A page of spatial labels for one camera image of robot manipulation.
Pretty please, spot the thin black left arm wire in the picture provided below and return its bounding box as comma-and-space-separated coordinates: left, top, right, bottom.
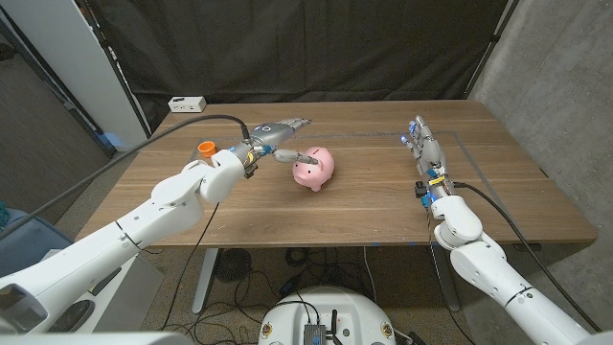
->
160, 201, 221, 332

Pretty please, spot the grey table leg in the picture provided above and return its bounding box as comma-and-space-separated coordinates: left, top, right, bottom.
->
427, 244, 462, 312

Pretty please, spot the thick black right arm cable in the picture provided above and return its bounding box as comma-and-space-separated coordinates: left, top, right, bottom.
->
452, 180, 603, 333

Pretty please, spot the round black fan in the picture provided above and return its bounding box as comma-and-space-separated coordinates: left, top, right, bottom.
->
214, 247, 253, 284

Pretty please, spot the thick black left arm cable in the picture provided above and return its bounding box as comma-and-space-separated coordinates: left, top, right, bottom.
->
0, 113, 253, 241

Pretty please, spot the white power strip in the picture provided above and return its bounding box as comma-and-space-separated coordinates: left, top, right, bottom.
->
167, 95, 208, 114

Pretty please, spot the thin white floor cable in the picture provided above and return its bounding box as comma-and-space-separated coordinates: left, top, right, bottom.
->
361, 246, 379, 303

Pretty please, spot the white table leg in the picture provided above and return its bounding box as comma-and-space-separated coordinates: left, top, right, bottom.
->
191, 247, 220, 315

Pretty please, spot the grey electronics box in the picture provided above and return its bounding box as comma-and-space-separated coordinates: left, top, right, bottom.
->
304, 323, 328, 345

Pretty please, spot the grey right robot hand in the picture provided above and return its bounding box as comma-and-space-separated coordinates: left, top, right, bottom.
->
399, 114, 457, 209

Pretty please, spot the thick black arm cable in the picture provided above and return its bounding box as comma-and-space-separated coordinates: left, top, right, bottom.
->
452, 180, 603, 333
0, 113, 253, 241

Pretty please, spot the grey tape outline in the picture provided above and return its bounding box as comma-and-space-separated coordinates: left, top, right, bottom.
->
143, 129, 533, 245

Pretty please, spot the white leaning panel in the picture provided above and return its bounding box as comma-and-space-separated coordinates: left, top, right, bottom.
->
0, 0, 149, 152

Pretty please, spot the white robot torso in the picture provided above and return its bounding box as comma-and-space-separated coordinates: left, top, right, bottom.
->
257, 286, 397, 345

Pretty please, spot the black backdrop curtain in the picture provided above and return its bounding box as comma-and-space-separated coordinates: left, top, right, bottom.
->
88, 0, 510, 133

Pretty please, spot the pink plastic piggy bank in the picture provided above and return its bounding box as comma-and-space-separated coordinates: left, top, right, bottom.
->
291, 146, 336, 193

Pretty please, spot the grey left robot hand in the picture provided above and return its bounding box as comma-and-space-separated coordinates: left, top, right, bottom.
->
228, 118, 320, 180

